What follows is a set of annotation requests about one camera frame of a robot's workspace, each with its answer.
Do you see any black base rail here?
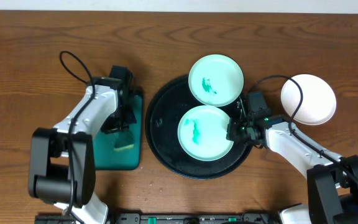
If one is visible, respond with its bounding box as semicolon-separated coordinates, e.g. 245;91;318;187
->
34;212;281;224

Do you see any round black tray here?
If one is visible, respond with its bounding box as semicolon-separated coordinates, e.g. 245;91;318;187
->
145;75;252;180

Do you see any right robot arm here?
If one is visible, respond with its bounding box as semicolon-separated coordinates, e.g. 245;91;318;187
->
227;110;358;223

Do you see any green yellow sponge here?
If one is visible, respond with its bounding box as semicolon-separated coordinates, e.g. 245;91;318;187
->
114;131;135;151

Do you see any mint plate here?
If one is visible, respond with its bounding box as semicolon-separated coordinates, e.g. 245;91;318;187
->
177;105;234;162
188;54;244;107

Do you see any white plate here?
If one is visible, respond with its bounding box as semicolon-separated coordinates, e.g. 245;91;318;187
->
280;74;337;126

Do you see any rectangular black green tray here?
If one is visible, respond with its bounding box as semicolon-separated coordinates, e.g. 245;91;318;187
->
93;90;144;170

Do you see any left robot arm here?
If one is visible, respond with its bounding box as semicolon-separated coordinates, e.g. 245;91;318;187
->
28;74;137;223

